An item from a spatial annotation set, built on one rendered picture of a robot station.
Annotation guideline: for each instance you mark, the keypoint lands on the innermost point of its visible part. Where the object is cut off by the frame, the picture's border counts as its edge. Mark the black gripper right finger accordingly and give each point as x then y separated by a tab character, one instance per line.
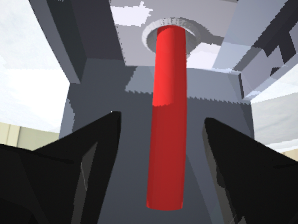
254	184

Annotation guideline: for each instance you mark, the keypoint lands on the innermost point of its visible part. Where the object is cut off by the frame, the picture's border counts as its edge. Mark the red peg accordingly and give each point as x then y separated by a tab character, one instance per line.
168	147

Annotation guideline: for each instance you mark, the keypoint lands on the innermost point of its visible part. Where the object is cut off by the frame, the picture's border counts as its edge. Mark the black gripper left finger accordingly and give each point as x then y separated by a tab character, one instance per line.
64	182

